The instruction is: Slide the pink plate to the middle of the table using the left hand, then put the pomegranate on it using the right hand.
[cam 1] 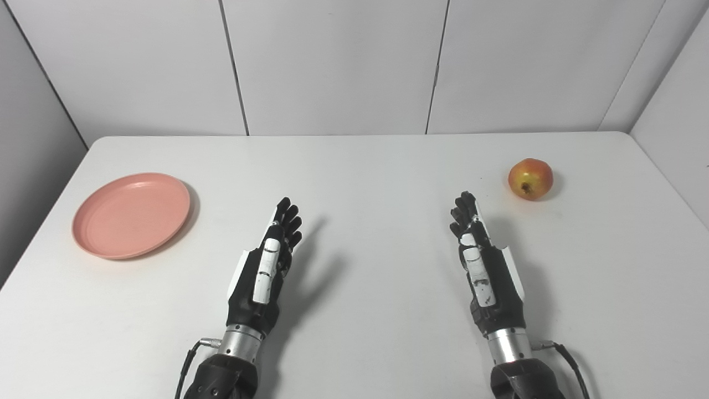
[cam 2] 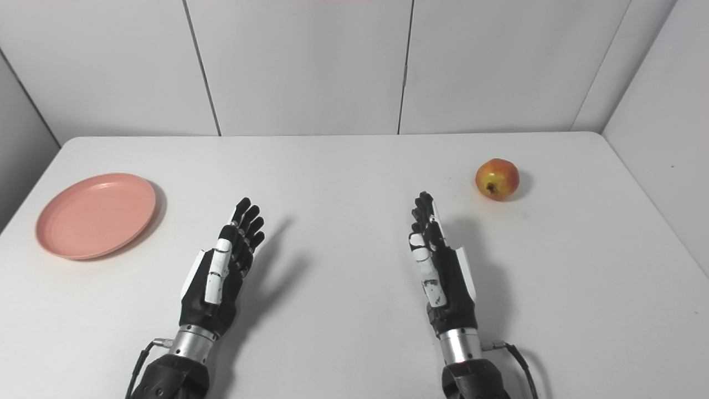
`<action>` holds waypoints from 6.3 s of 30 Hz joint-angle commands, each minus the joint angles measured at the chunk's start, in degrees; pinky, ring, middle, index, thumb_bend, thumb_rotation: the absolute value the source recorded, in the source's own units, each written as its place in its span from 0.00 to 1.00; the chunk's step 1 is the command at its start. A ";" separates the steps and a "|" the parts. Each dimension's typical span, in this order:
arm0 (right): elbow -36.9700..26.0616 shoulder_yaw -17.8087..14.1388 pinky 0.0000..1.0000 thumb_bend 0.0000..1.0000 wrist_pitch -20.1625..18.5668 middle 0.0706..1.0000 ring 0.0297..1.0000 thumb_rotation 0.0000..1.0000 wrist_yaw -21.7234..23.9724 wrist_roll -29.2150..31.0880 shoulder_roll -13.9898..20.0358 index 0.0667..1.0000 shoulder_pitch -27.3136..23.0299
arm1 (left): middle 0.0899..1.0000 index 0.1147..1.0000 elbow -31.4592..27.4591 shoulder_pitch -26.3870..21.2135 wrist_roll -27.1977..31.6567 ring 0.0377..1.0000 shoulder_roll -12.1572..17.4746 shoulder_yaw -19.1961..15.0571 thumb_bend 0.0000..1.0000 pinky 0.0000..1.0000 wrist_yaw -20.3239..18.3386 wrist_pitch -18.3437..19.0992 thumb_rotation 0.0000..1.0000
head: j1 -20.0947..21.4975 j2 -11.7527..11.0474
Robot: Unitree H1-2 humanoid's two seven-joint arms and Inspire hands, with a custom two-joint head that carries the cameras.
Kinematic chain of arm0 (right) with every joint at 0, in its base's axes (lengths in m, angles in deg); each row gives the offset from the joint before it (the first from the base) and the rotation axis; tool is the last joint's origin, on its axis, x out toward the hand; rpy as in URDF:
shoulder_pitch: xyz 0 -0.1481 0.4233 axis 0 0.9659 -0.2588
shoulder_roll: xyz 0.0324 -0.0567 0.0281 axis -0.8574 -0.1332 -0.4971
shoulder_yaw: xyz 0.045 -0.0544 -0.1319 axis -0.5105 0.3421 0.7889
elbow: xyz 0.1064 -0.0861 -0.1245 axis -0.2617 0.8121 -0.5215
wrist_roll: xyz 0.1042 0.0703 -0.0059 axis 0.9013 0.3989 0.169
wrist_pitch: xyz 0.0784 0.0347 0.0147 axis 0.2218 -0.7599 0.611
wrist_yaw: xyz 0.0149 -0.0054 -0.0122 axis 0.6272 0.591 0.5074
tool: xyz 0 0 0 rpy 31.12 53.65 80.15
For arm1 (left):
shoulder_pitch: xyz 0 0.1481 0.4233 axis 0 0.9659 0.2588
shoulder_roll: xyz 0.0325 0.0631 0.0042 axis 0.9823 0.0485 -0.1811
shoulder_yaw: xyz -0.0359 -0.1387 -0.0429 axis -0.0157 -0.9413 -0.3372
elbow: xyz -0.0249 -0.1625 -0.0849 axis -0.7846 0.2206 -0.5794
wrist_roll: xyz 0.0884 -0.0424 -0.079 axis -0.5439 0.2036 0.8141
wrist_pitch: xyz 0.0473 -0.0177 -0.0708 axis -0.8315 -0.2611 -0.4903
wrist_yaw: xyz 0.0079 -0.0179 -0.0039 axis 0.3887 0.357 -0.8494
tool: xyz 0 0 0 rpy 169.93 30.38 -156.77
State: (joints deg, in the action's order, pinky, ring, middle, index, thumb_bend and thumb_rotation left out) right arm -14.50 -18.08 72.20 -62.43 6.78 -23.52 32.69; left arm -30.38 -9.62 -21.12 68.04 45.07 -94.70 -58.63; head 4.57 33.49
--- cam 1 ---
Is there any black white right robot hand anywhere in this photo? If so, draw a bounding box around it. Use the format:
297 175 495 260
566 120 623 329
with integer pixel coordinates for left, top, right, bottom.
449 191 527 337

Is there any pink round plate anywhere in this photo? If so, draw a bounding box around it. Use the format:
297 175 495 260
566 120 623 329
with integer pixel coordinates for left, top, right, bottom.
72 172 191 260

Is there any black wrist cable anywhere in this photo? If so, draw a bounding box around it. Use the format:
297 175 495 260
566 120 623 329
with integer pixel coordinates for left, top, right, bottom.
531 340 591 399
174 337 223 399

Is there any red yellow pomegranate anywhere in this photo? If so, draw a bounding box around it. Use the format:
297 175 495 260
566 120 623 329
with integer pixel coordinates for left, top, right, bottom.
508 158 554 201

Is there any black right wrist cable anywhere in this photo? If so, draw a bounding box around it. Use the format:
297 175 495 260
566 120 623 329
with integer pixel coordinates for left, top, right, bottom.
531 340 591 399

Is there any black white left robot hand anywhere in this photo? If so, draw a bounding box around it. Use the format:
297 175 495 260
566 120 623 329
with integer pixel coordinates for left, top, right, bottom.
226 197 304 336

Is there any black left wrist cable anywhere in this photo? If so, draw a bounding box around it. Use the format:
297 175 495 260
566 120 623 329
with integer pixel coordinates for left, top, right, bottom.
174 337 223 399

